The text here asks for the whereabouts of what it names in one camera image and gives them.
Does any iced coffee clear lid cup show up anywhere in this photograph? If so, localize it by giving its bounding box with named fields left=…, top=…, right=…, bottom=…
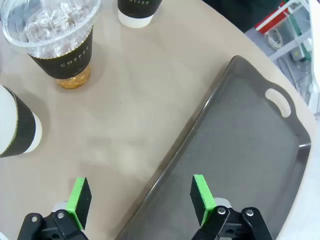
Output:
left=0, top=0, right=103, bottom=90

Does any person in black jacket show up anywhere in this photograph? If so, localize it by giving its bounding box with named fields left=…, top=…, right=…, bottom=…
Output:
left=202, top=0, right=288, bottom=33

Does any dark brown serving tray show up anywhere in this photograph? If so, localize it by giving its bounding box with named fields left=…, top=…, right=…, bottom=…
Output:
left=116, top=55, right=312, bottom=240

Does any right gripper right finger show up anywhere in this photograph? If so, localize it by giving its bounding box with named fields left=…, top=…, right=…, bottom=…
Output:
left=189, top=174, right=274, bottom=240

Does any white paper cup black sleeve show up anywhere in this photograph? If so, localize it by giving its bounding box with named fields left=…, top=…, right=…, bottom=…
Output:
left=0, top=84, right=43, bottom=159
left=117, top=0, right=163, bottom=29

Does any white coiled cable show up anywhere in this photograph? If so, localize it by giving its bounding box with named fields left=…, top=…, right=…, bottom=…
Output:
left=267, top=28, right=285, bottom=48

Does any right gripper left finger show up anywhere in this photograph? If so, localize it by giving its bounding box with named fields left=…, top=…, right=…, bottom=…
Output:
left=16, top=176, right=94, bottom=240

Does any red white bar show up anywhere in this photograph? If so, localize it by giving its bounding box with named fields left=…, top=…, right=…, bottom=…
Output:
left=254, top=0, right=305, bottom=35

